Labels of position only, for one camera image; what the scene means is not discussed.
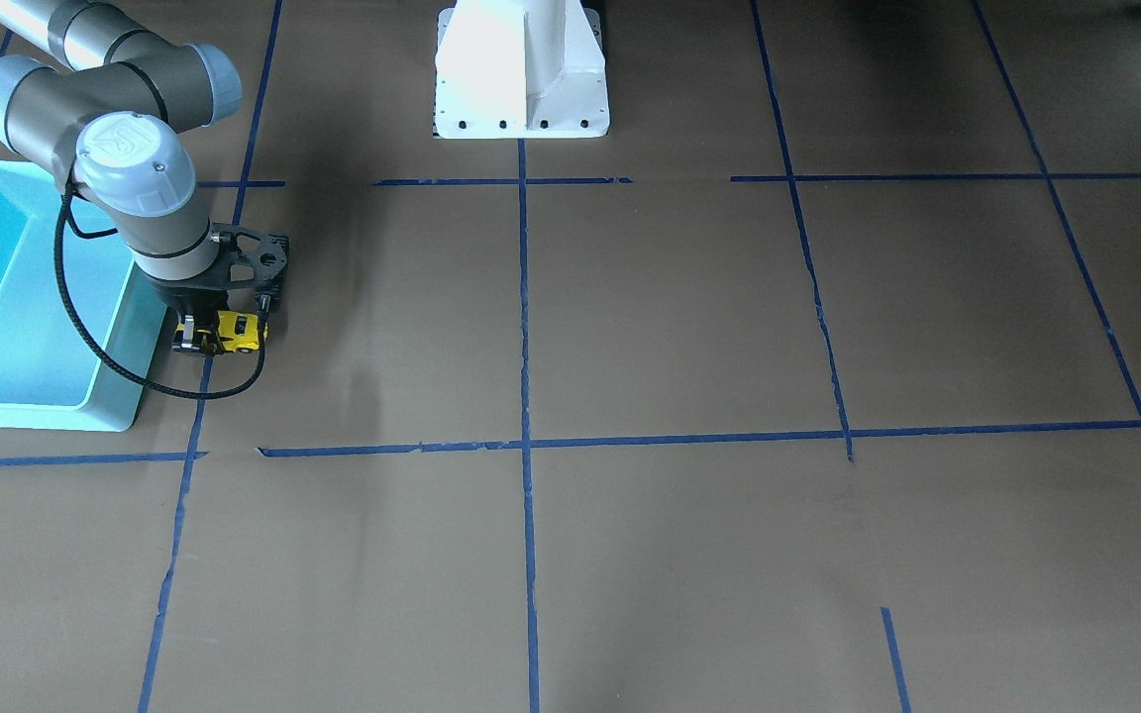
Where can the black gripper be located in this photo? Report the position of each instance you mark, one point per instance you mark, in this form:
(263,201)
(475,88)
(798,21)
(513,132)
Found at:
(184,296)

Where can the yellow beetle toy car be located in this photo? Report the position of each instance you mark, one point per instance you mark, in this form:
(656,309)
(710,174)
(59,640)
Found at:
(242,332)

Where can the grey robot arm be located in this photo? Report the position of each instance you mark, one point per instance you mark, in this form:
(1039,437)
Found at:
(105,120)

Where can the light blue plastic bin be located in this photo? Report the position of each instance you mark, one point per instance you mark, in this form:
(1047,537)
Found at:
(49,378)

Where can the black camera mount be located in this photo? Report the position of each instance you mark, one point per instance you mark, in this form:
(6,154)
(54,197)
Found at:
(248,259)

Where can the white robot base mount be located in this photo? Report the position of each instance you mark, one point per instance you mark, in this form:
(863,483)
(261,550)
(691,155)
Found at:
(521,70)

